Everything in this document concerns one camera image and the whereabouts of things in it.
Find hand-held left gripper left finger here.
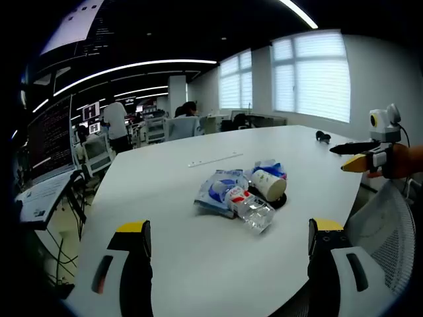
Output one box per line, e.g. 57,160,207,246
64,219,155,317

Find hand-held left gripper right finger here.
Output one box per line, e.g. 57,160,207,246
307,217,393,317

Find blue tissue packet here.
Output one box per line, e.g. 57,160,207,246
252,158,288,181

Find white paper cup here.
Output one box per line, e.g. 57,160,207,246
249,168,288,203

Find clear plastic water bottle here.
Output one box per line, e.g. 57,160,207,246
226,188,276,235

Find large blue wet-wipes pack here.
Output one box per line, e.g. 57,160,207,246
193,168,250,219

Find white tabletop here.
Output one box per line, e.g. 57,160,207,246
64,124,367,317

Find person's right hand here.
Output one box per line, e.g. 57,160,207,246
383,144,423,180

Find large window with blinds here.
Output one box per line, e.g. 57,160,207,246
270,29,351,123

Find background office desk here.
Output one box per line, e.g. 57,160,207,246
206,110,288,133

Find narrow window with blinds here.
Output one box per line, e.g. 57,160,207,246
219,49,254,110

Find white table slot cover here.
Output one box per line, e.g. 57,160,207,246
188,152,245,168

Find short ceiling light strip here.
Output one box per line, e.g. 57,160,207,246
277,0,319,29

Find light blue office chair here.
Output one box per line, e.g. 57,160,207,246
164,116,202,141

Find long ceiling light strip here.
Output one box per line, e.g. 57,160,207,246
52,59,217,96

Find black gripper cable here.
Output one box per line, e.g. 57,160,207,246
398,123,416,201

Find black floor cables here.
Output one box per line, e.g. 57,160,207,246
44,227,80,291

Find wall screen with white letter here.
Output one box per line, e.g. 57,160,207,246
82,101,100,120

